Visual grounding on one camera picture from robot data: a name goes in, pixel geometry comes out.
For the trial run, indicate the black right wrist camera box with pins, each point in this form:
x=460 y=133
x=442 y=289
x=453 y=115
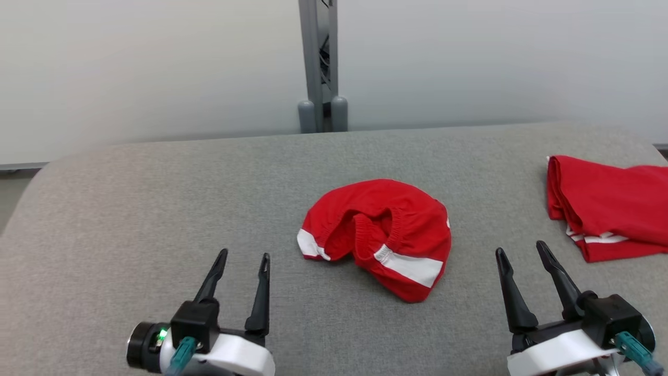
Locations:
x=610 y=318

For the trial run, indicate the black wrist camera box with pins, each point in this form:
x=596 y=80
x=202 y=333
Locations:
x=610 y=318
x=195 y=321

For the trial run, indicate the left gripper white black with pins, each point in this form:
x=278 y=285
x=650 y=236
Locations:
x=240 y=355

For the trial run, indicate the grey metal partition post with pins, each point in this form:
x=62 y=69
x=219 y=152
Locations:
x=310 y=52

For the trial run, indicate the red shorts with white bands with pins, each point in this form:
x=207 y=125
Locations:
x=376 y=203

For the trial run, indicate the grey metal stand post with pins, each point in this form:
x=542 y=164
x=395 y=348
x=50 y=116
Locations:
x=306 y=118

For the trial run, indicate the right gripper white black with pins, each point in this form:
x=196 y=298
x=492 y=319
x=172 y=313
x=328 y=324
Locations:
x=553 y=350

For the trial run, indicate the red shirt with white sleeves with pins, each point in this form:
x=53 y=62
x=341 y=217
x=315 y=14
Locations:
x=610 y=203

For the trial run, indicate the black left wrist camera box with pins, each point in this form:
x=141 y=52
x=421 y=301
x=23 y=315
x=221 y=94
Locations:
x=195 y=321

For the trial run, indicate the grey cylinder post foot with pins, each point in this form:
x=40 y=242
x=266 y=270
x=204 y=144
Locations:
x=339 y=115

